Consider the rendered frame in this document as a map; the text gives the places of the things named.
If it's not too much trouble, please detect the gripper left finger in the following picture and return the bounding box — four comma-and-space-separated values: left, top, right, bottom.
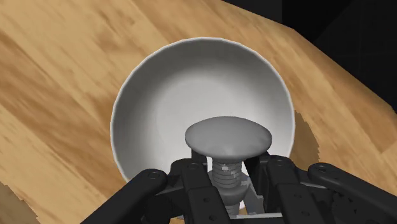
81, 149, 231, 224

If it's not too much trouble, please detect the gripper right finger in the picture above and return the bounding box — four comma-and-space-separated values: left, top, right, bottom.
243, 151, 397, 224

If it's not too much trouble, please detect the grey mushroom-shaped object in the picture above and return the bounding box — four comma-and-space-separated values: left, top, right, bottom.
185, 116, 273, 217

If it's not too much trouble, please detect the white bowl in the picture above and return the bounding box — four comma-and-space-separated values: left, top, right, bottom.
109, 36, 296, 183

